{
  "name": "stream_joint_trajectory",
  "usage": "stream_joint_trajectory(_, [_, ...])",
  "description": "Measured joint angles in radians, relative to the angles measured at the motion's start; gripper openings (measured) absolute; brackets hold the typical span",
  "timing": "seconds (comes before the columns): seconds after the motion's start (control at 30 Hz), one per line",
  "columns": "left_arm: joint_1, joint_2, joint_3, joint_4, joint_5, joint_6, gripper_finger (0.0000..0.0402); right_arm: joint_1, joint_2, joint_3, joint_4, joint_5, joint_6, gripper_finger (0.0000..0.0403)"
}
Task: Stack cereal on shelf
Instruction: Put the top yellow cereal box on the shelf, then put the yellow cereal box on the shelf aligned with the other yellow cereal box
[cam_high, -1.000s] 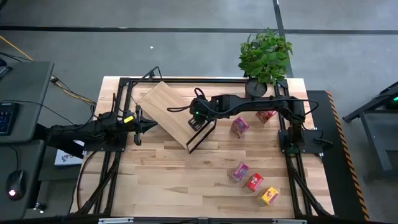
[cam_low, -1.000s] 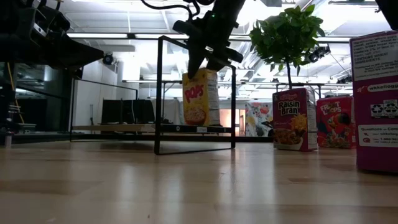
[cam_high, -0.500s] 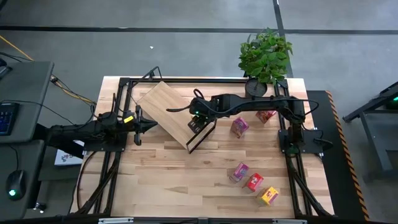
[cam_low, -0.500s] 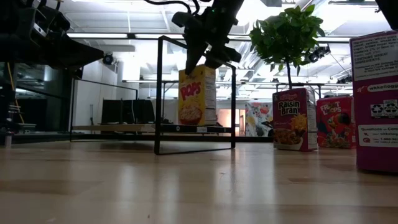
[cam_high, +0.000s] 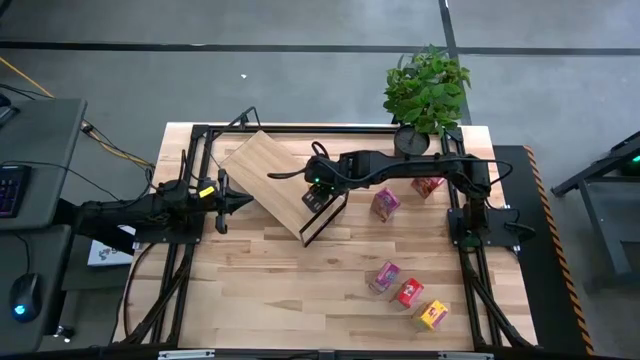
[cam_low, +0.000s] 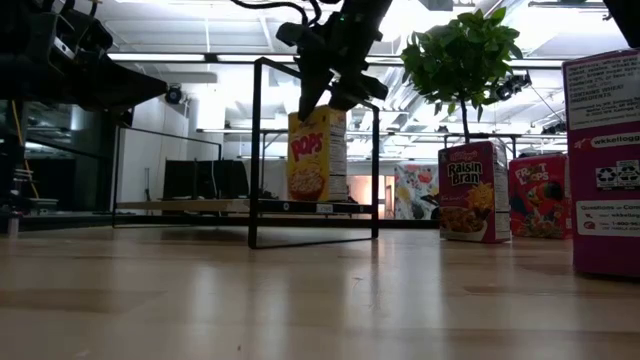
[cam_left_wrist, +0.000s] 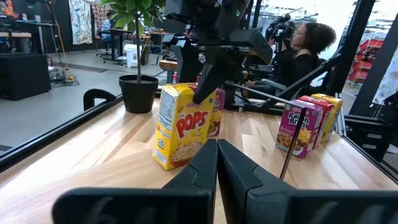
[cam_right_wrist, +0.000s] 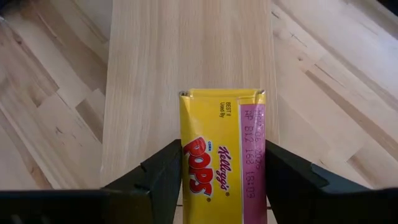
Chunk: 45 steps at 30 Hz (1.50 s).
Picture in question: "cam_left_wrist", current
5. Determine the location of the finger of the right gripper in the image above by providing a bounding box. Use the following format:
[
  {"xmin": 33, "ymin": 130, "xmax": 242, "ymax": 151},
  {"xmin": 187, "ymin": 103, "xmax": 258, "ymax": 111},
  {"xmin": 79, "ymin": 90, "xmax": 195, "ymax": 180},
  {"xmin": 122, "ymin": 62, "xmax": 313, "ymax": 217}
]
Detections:
[{"xmin": 192, "ymin": 61, "xmax": 246, "ymax": 105}]

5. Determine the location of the black equipment box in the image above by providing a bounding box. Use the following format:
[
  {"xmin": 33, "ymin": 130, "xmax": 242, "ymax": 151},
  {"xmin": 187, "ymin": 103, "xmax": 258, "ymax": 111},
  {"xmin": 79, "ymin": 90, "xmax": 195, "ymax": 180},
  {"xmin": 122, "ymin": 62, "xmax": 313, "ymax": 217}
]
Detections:
[{"xmin": 343, "ymin": 114, "xmax": 398, "ymax": 162}]

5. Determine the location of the white patterned cloth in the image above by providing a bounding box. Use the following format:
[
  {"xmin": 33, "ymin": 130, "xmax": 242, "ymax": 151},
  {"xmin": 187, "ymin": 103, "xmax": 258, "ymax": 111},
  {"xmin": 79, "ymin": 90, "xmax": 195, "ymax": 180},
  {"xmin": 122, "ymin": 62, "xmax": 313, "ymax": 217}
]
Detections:
[{"xmin": 372, "ymin": 46, "xmax": 398, "ymax": 106}]

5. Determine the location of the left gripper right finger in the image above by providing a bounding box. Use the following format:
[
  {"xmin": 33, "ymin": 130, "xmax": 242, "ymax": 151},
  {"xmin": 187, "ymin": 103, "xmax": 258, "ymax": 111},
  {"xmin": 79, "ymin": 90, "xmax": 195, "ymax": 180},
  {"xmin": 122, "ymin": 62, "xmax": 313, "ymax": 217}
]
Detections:
[{"xmin": 216, "ymin": 138, "xmax": 398, "ymax": 224}]

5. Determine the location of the red patterned hanging cloth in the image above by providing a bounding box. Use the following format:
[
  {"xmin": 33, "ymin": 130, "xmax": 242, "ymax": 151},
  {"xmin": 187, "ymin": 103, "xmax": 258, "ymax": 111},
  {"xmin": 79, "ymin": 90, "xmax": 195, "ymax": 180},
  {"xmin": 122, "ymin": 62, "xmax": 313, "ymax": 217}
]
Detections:
[{"xmin": 91, "ymin": 2, "xmax": 111, "ymax": 30}]

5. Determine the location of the black video camera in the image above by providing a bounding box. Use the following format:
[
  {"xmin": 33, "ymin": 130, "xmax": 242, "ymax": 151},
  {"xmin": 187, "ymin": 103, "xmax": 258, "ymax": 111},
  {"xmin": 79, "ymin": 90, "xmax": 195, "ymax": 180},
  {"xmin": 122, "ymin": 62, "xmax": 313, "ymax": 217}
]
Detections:
[{"xmin": 265, "ymin": 14, "xmax": 296, "ymax": 43}]

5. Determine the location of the leaf patterned hanging cloth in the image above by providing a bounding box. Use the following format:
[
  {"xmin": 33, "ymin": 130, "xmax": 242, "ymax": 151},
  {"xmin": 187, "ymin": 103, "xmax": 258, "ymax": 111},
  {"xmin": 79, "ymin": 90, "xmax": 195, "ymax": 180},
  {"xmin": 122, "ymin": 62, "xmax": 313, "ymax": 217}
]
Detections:
[{"xmin": 68, "ymin": 0, "xmax": 93, "ymax": 45}]

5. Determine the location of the wooden top desk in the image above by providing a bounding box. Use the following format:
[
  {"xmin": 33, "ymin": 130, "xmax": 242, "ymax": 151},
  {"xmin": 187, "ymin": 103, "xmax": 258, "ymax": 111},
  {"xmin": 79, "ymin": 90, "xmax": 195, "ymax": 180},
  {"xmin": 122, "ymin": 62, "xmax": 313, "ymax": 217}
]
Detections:
[{"xmin": 0, "ymin": 18, "xmax": 55, "ymax": 54}]

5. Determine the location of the black desk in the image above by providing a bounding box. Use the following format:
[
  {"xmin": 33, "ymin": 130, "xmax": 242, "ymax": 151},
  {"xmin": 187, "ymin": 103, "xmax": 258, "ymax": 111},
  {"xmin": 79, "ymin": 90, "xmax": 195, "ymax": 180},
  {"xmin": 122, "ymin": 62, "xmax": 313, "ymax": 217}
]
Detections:
[{"xmin": 99, "ymin": 28, "xmax": 134, "ymax": 63}]

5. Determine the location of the red storage rack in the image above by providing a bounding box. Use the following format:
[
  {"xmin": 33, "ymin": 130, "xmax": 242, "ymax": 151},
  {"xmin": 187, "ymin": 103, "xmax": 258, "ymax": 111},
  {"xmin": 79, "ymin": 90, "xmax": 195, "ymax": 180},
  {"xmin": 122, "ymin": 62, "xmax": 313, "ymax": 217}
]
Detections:
[{"xmin": 348, "ymin": 39, "xmax": 385, "ymax": 85}]

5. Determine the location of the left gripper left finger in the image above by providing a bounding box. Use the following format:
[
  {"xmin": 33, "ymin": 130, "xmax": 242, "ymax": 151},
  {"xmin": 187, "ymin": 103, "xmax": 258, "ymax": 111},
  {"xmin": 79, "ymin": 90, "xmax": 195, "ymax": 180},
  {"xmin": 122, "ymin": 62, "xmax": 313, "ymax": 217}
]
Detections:
[{"xmin": 52, "ymin": 138, "xmax": 218, "ymax": 224}]

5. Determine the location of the cable pile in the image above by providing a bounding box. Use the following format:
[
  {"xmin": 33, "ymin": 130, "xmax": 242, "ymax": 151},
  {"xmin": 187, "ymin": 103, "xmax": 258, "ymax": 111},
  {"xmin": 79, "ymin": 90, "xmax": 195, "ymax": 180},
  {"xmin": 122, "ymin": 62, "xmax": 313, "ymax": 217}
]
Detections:
[{"xmin": 48, "ymin": 67, "xmax": 80, "ymax": 88}]

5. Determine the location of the purple Raisin Bran cereal box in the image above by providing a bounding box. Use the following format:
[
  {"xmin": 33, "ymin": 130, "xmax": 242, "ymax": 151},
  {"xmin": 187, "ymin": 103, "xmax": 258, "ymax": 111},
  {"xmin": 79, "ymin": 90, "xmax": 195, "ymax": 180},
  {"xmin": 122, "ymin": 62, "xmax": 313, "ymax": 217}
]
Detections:
[
  {"xmin": 207, "ymin": 88, "xmax": 227, "ymax": 138},
  {"xmin": 275, "ymin": 99, "xmax": 324, "ymax": 160}
]

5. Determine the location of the red cereal box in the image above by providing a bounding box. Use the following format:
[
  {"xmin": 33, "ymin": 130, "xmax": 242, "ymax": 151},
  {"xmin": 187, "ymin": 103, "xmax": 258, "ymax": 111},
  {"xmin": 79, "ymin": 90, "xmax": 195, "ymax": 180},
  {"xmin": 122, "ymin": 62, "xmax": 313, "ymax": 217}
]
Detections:
[{"xmin": 297, "ymin": 95, "xmax": 334, "ymax": 149}]

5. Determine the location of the person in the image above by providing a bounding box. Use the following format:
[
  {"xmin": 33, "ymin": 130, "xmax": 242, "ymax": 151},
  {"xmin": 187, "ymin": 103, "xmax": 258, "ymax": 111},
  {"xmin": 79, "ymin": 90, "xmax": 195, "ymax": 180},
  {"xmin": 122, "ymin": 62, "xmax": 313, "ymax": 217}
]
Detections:
[
  {"xmin": 244, "ymin": 21, "xmax": 338, "ymax": 100},
  {"xmin": 99, "ymin": 12, "xmax": 113, "ymax": 43}
]

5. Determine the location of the yellow Pops cereal box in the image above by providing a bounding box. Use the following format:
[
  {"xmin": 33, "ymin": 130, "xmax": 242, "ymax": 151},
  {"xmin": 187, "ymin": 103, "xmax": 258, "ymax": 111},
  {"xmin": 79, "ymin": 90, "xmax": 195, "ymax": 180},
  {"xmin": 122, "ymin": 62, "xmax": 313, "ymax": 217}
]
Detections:
[
  {"xmin": 311, "ymin": 93, "xmax": 344, "ymax": 143},
  {"xmin": 152, "ymin": 82, "xmax": 218, "ymax": 171}
]

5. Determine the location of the wooden stool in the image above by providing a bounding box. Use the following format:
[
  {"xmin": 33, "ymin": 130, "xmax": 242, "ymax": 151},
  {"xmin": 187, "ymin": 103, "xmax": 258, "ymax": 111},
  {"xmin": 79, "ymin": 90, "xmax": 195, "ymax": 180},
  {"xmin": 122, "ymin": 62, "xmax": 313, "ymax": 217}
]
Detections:
[{"xmin": 158, "ymin": 59, "xmax": 178, "ymax": 84}]

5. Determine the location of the black cabinet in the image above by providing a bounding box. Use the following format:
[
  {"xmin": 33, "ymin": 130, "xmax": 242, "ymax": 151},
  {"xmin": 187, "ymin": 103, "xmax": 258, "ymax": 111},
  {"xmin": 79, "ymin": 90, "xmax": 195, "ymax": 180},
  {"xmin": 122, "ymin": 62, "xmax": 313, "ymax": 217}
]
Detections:
[{"xmin": 0, "ymin": 52, "xmax": 52, "ymax": 101}]

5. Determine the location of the black aluminium rig frame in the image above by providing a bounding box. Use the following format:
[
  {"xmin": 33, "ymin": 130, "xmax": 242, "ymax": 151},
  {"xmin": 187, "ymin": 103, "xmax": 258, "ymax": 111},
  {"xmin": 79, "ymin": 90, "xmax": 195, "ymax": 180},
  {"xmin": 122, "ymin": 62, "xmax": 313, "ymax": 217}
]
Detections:
[{"xmin": 0, "ymin": 0, "xmax": 398, "ymax": 184}]

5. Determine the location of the green plant in black pot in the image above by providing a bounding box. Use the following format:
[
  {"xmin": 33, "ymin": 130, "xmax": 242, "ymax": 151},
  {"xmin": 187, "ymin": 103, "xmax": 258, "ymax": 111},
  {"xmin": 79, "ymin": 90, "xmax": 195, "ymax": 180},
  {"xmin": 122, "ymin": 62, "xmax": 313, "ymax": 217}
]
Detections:
[{"xmin": 99, "ymin": 0, "xmax": 167, "ymax": 114}]

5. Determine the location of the white bin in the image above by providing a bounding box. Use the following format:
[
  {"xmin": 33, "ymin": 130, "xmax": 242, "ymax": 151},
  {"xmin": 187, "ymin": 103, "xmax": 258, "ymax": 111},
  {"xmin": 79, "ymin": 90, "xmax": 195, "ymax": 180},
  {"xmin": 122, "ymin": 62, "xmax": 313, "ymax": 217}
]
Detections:
[{"xmin": 123, "ymin": 44, "xmax": 142, "ymax": 68}]

